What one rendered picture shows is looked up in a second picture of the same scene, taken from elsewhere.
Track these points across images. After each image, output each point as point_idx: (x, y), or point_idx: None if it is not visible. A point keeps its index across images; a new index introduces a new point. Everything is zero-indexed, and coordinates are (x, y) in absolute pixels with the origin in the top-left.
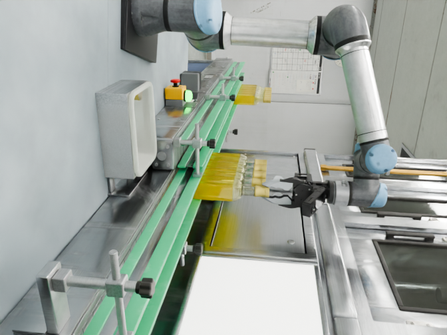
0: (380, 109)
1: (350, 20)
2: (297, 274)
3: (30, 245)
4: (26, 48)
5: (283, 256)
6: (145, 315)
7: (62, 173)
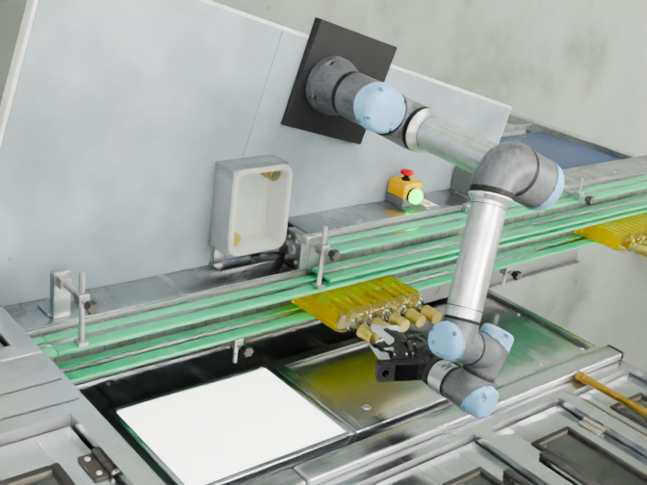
0: (474, 282)
1: (486, 164)
2: (316, 426)
3: (86, 261)
4: (127, 117)
5: (331, 410)
6: (134, 358)
7: (142, 219)
